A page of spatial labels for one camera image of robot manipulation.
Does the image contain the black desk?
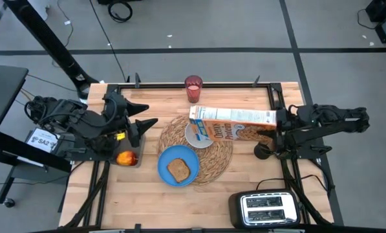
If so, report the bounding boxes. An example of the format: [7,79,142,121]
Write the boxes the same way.
[0,63,74,208]

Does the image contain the black metal table frame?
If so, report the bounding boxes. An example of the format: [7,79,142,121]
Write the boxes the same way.
[59,72,336,233]

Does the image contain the black mesh pen cup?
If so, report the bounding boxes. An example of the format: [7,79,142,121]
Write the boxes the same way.
[253,142,276,161]

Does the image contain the black toaster power cable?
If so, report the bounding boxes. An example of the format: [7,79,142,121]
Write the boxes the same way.
[255,174,336,197]

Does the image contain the slice of brown toast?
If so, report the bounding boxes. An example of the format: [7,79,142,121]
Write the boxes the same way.
[166,157,191,184]

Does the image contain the black silver two-slot toaster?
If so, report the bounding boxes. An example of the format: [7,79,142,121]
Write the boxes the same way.
[228,188,302,230]

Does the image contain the black slanted stand pole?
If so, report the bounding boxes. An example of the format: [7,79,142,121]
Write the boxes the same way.
[3,0,100,100]

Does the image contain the orange cereal box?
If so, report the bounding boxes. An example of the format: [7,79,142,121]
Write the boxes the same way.
[188,104,278,143]

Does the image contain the long black floor cable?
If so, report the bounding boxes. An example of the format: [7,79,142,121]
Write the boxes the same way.
[89,0,128,82]

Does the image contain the blue round plate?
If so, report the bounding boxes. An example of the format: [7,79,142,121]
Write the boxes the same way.
[156,144,200,188]

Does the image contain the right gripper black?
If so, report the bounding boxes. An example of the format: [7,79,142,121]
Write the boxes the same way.
[255,108,302,153]

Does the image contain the pink faceted plastic cup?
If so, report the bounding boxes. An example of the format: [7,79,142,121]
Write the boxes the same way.
[184,74,204,104]

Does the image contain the coiled black floor cable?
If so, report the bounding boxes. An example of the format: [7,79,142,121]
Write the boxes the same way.
[107,0,134,23]

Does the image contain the white printed label card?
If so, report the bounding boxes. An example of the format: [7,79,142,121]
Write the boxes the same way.
[25,127,61,153]

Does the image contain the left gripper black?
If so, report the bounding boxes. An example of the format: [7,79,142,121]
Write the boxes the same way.
[102,90,159,148]

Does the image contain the brown rectangular tray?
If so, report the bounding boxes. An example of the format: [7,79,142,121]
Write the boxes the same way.
[109,131,147,169]

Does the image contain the red yellow apple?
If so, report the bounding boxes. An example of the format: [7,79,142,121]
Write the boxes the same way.
[116,150,138,167]

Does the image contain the round woven straw placemat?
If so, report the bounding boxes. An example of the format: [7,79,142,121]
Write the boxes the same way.
[156,113,234,186]

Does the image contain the grey round bowl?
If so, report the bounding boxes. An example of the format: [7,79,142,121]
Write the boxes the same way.
[184,122,215,150]

